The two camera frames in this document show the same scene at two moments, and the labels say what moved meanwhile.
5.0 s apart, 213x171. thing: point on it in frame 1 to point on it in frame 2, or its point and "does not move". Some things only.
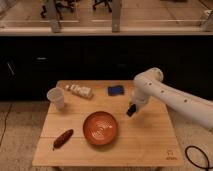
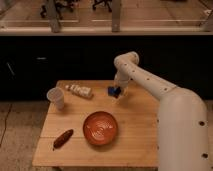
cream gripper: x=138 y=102 to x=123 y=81
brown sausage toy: x=63 y=139 does not move
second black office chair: x=106 y=3 does not move
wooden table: x=93 y=130 does not move
